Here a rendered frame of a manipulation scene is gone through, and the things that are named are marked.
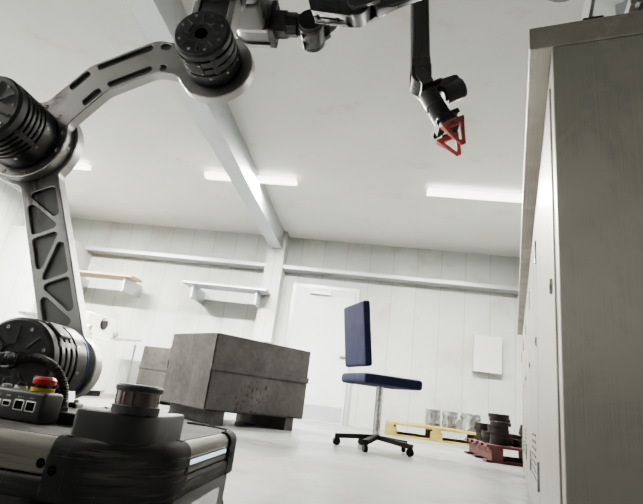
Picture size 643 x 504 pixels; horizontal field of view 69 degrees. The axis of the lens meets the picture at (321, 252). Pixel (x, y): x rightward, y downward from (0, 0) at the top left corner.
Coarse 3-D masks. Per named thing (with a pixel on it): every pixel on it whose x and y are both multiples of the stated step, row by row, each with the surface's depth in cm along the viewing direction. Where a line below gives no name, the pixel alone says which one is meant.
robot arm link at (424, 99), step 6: (426, 90) 134; (432, 90) 134; (438, 90) 137; (444, 90) 135; (420, 96) 136; (426, 96) 134; (432, 96) 134; (438, 96) 134; (444, 96) 135; (426, 102) 134; (432, 102) 133; (426, 108) 135
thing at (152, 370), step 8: (144, 352) 672; (152, 352) 668; (160, 352) 664; (168, 352) 661; (144, 360) 667; (152, 360) 664; (160, 360) 660; (144, 368) 663; (152, 368) 659; (160, 368) 656; (144, 376) 659; (152, 376) 656; (160, 376) 652; (144, 384) 655; (152, 384) 652; (160, 384) 648; (160, 400) 684
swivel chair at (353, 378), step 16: (368, 304) 400; (352, 320) 420; (368, 320) 397; (352, 336) 417; (368, 336) 393; (352, 352) 414; (368, 352) 390; (368, 384) 386; (384, 384) 368; (400, 384) 372; (416, 384) 376
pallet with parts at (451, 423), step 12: (432, 420) 667; (444, 420) 667; (456, 420) 665; (468, 420) 635; (480, 420) 633; (396, 432) 609; (432, 432) 603; (456, 432) 599; (468, 432) 597; (456, 444) 595; (468, 444) 593
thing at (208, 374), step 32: (192, 352) 453; (224, 352) 430; (256, 352) 454; (288, 352) 480; (192, 384) 435; (224, 384) 426; (256, 384) 449; (288, 384) 474; (192, 416) 441; (256, 416) 501; (288, 416) 468
